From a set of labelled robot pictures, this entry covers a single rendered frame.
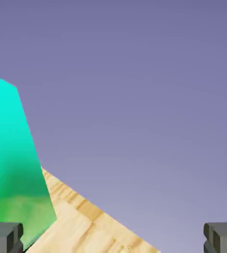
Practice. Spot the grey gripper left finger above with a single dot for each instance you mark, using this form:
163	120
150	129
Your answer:
1	237

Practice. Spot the large turquoise box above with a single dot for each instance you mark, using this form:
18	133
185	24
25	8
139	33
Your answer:
8	150

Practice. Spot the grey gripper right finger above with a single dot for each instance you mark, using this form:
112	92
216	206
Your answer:
222	237

